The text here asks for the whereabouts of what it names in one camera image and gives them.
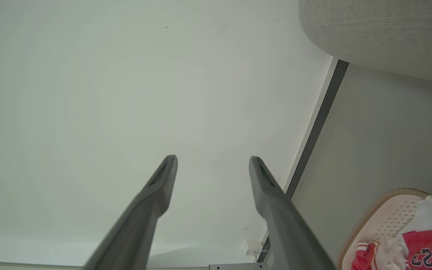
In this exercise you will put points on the pale white cloth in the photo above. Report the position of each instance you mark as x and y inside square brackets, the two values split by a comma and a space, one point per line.
[426, 217]

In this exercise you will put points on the white garment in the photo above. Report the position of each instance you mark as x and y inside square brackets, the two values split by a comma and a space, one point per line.
[390, 255]

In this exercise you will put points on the red number 23 jersey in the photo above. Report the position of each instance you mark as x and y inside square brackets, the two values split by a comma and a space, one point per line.
[429, 243]

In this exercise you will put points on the grey fabric sofa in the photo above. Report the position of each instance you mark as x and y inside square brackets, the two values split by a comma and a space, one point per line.
[388, 30]

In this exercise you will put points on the dark baseboard strip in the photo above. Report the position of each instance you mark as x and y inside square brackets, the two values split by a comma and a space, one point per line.
[321, 116]

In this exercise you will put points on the white wall socket box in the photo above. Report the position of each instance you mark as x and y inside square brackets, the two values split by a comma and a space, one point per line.
[253, 246]

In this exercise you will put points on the white perforated laundry basket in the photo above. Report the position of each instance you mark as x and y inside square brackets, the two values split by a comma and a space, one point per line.
[384, 221]

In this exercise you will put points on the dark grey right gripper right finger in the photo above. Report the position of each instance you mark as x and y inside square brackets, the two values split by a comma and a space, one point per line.
[287, 228]

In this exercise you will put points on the metal frame partition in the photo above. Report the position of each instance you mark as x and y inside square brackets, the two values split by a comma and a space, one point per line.
[238, 267]

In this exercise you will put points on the white wall trim strip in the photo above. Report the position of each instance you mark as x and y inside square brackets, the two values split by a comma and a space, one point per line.
[325, 88]

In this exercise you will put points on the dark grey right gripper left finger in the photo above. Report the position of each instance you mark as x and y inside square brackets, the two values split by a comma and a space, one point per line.
[137, 225]

